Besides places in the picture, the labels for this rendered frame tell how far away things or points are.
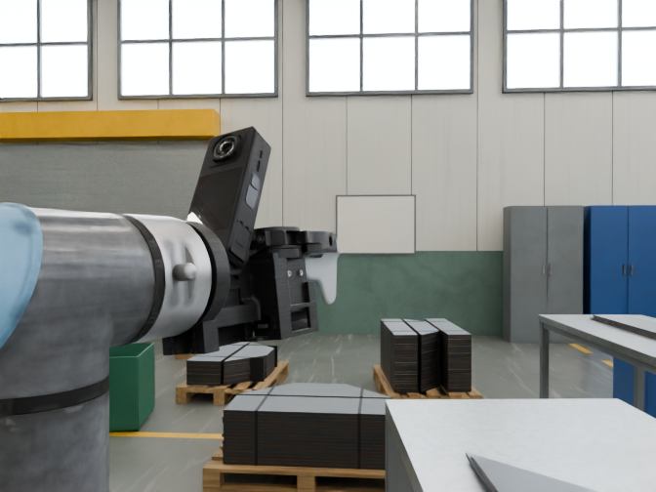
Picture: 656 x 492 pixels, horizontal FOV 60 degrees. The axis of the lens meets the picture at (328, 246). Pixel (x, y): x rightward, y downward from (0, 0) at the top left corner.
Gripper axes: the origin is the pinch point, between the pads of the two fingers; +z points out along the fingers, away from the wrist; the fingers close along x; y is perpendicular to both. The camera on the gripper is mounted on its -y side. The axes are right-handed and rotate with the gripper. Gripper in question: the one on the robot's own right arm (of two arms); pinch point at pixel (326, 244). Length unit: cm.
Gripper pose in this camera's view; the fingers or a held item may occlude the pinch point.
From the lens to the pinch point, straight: 53.7
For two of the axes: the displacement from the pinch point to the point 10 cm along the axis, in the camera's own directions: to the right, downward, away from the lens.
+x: 8.6, -1.2, -4.9
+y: 1.0, 9.9, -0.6
